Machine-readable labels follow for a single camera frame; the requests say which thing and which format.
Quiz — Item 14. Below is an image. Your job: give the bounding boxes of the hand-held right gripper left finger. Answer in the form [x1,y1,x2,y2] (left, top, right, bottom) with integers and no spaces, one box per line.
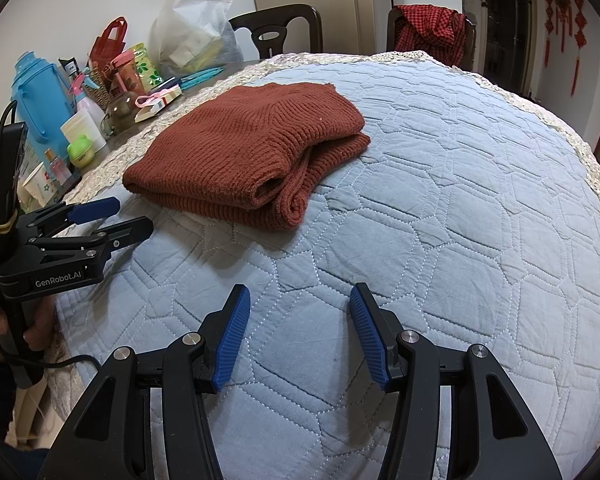
[37,284,252,480]

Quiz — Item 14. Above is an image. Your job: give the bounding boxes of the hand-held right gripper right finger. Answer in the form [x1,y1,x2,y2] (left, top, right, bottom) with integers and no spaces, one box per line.
[349,282,563,480]

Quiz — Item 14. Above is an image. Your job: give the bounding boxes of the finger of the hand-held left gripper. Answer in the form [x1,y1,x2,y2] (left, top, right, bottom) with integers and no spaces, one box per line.
[27,197,120,234]
[27,216,155,257]

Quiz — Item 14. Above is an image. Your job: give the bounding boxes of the rust red knit sweater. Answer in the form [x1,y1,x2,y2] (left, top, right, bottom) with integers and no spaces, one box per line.
[122,81,372,233]

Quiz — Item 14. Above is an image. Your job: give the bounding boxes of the person's left hand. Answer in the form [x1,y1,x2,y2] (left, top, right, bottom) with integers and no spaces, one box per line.
[0,297,56,364]

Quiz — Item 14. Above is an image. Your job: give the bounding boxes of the small pink bottle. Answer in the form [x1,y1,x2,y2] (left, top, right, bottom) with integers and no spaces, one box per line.
[44,147,74,186]

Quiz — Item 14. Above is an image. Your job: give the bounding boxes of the green lidded small jar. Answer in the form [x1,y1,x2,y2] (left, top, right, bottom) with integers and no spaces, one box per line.
[67,134,97,167]

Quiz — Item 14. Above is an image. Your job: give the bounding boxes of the white floral cup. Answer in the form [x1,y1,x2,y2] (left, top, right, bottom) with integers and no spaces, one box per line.
[22,164,64,201]

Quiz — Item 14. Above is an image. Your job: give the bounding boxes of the white plastic container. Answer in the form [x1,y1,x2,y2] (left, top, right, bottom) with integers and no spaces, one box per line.
[59,109,109,154]

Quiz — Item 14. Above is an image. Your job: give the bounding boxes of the glass jar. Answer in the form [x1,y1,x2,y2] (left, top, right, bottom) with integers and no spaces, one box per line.
[102,90,141,136]

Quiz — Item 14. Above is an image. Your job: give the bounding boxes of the white spray bottle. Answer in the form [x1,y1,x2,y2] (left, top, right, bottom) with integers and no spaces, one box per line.
[72,72,106,127]

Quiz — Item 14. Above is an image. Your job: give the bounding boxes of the blue thermos jug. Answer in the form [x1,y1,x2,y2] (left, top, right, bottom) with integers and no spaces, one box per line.
[12,51,77,162]

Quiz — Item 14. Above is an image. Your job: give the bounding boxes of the wicker basket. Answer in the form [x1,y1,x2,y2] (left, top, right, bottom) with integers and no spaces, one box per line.
[87,67,114,106]

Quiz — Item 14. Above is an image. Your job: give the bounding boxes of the cream box with pink ribbon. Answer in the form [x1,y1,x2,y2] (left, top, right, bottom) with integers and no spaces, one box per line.
[134,84,184,124]

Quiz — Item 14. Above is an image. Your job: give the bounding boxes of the colourful snack packets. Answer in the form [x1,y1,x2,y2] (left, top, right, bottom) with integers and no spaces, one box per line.
[110,51,139,94]

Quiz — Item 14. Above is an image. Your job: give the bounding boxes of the light blue quilted blanket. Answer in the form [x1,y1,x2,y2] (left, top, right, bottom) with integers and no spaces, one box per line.
[55,57,600,480]

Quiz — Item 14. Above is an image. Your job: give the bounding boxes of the green floral snack packet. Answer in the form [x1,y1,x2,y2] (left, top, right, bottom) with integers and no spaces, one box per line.
[127,42,164,92]

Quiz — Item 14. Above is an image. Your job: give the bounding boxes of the red gift bag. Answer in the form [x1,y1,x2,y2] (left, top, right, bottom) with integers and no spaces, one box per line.
[88,17,129,69]

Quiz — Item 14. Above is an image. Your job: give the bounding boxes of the white plastic bag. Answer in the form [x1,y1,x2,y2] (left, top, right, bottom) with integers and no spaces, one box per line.
[147,0,246,79]

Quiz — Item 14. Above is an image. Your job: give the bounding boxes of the dark wooden chair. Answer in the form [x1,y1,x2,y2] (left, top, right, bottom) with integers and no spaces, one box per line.
[228,3,324,62]
[386,5,477,72]

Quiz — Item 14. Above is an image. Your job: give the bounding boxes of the red checked garment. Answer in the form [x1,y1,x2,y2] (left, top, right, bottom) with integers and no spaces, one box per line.
[394,3,467,54]

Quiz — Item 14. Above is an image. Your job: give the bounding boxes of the dark glass door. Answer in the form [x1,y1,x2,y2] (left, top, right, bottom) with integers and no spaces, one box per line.
[482,0,537,99]

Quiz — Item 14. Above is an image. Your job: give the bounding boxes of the black cable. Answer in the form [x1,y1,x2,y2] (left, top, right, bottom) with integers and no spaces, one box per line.
[2,352,102,377]

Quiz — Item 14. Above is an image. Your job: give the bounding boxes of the red knot wall hanging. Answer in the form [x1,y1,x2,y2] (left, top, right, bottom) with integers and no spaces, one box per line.
[544,0,554,68]
[571,0,589,97]

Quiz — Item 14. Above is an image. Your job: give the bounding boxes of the red wall ornament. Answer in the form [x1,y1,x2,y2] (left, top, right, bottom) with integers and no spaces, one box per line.
[554,0,572,52]

